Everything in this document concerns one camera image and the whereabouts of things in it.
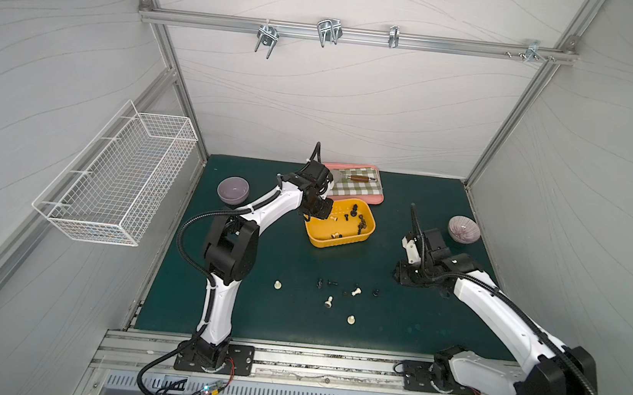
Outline dark chess piece tall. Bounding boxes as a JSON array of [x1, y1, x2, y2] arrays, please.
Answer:
[[358, 215, 367, 229]]

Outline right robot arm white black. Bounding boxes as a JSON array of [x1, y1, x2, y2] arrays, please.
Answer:
[[393, 212, 599, 395]]

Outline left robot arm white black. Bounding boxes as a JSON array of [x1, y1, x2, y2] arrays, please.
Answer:
[[136, 143, 334, 395]]

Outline yellow plastic storage box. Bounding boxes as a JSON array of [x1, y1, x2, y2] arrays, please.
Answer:
[[305, 199, 376, 249]]

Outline pink tray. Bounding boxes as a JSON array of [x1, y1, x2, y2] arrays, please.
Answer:
[[325, 163, 384, 206]]

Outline pink patterned bowl right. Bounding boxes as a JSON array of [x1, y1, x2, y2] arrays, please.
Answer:
[[447, 216, 481, 245]]

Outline green checkered cloth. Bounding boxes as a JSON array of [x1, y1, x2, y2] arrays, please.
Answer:
[[330, 166, 384, 198]]

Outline purple bowl left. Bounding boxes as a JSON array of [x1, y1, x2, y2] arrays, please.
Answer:
[[216, 176, 250, 206]]

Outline metal u-bolt clamp middle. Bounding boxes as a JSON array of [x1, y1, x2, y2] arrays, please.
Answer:
[[316, 18, 343, 48]]

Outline metal u-bolt clamp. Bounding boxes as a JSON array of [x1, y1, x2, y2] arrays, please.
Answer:
[[254, 24, 280, 59], [316, 18, 343, 48]]

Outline metal u-bolt clamp left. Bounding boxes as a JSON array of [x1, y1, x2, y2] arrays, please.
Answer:
[[254, 24, 280, 59]]

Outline metal hook clamp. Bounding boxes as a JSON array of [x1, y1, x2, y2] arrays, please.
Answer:
[[388, 25, 401, 49]]

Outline spatula with wooden handle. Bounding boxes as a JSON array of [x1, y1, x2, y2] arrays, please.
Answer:
[[336, 170, 377, 184]]

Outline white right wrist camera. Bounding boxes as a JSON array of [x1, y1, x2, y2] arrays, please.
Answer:
[[402, 237, 422, 267]]

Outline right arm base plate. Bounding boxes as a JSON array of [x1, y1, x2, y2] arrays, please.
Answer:
[[392, 360, 476, 395]]

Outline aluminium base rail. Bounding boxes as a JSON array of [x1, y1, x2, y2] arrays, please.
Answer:
[[89, 321, 565, 395]]

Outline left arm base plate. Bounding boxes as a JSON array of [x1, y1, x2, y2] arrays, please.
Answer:
[[173, 339, 256, 377]]

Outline white wire basket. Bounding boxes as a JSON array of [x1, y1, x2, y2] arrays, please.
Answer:
[[32, 100, 198, 247]]

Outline aluminium crossbar rail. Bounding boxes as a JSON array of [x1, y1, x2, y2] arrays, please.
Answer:
[[138, 8, 579, 65]]

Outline metal bracket right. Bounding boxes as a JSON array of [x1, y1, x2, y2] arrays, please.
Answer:
[[504, 41, 557, 65]]

